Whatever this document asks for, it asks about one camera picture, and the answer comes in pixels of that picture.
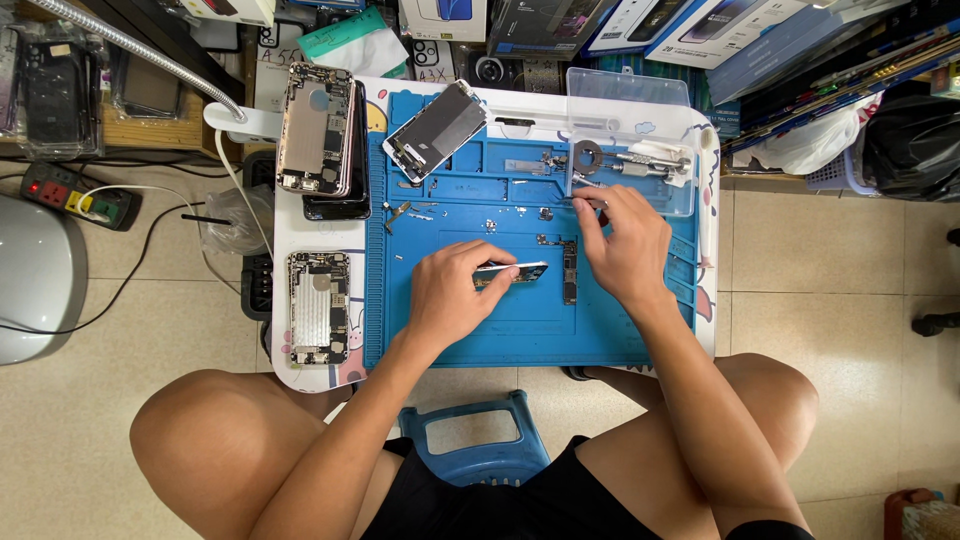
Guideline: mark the person's left hand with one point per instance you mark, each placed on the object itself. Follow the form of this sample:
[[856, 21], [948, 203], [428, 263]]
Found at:
[[446, 296]]

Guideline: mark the person's right hand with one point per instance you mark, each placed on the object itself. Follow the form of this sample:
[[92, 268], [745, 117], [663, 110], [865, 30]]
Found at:
[[634, 251]]

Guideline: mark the metal tweezers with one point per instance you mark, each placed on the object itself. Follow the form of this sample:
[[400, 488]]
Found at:
[[581, 201]]

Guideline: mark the blue-edged phone housing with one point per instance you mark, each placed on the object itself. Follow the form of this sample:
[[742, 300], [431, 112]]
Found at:
[[525, 273]]

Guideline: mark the phone logic board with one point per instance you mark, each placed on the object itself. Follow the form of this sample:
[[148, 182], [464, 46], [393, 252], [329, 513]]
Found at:
[[570, 274]]

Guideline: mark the short silver screwdriver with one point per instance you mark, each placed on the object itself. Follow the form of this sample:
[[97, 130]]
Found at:
[[637, 171]]

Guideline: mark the blue silicone repair mat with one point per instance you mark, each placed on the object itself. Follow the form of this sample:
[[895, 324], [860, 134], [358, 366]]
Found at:
[[525, 337]]

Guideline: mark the long silver screwdriver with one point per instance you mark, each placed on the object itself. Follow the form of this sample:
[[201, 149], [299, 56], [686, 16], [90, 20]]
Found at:
[[645, 160]]

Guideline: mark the white tissue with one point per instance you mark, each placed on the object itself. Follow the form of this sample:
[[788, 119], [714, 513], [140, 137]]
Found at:
[[667, 150]]

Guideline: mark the silver phone housing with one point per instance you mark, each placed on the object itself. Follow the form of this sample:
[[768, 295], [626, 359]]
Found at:
[[319, 311]]

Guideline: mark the white cartoon-print folding table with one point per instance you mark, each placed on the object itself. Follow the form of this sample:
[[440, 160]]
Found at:
[[330, 232]]

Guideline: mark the black phone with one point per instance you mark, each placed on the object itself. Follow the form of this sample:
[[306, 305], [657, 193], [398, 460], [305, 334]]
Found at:
[[361, 187]]

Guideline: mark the flat metal shield plate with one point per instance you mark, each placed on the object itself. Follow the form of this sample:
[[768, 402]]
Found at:
[[525, 166]]

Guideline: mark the clear plastic box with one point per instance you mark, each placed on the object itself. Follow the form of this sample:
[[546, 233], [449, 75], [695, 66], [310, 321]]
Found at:
[[630, 105]]

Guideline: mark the blue plastic stool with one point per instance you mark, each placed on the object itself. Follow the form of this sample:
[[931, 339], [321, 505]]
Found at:
[[480, 461]]

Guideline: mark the phone screen assembly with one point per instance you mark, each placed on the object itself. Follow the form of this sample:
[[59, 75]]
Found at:
[[442, 127]]

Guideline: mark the person's right leg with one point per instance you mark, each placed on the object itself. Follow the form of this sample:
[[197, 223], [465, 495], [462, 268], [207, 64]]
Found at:
[[757, 405]]

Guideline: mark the person's leg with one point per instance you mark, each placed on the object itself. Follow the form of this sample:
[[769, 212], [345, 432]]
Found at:
[[757, 405], [225, 450]]

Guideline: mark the rose gold phone housing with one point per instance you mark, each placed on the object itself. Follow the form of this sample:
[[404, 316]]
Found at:
[[315, 135]]

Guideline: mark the white plastic bag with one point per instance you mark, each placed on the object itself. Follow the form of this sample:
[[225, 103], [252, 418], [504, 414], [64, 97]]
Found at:
[[817, 139]]

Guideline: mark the lilac plastic basket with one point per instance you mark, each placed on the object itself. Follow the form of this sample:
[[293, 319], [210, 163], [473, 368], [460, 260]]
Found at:
[[836, 174]]

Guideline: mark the person's black shorts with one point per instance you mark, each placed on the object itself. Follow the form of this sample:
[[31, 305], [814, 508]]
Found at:
[[525, 502]]

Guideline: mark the clear plastic bag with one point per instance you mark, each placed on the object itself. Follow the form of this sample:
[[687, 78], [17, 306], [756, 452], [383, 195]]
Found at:
[[236, 221]]

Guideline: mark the white box with black phone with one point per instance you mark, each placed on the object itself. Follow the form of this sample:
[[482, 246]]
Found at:
[[637, 26]]

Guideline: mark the stack of blue boxes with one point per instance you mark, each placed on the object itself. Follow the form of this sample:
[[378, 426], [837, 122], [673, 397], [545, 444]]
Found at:
[[772, 64]]

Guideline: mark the clear phone case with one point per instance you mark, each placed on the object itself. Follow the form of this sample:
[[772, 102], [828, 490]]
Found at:
[[431, 61]]

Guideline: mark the large white phone box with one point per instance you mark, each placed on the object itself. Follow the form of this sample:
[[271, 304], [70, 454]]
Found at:
[[727, 30]]

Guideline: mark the dark grey product box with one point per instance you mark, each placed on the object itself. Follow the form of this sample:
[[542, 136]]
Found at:
[[540, 26]]

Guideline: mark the teal and white packet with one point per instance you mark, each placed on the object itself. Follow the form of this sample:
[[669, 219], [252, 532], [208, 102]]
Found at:
[[352, 45]]

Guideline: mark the person's left leg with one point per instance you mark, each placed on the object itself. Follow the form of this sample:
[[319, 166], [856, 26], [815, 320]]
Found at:
[[225, 450]]

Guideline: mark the heap of long screen packets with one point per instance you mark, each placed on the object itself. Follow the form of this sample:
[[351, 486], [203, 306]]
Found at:
[[847, 82]]

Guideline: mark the small white phone box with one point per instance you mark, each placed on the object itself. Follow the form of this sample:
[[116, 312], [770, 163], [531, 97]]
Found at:
[[442, 19]]

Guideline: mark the white labelled case packet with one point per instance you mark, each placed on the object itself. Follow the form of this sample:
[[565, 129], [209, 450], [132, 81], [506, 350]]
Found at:
[[276, 71]]

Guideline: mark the black plastic bag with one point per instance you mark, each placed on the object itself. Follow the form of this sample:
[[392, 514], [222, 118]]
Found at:
[[915, 142]]

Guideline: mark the black shoe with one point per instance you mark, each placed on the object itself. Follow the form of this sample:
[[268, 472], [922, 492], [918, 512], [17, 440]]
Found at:
[[936, 324]]

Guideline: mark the white gooseneck lamp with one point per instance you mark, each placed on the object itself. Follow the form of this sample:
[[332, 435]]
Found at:
[[150, 56]]

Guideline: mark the black power strip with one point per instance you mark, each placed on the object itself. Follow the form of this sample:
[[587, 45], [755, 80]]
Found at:
[[75, 196]]

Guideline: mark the white round appliance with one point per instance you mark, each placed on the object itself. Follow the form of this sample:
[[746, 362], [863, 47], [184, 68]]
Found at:
[[34, 277]]

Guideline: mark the bagged phone cases pile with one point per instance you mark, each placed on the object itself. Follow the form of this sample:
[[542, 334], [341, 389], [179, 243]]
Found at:
[[52, 90]]

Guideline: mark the black round camera gadget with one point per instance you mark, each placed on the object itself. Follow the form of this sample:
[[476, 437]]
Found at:
[[491, 71]]

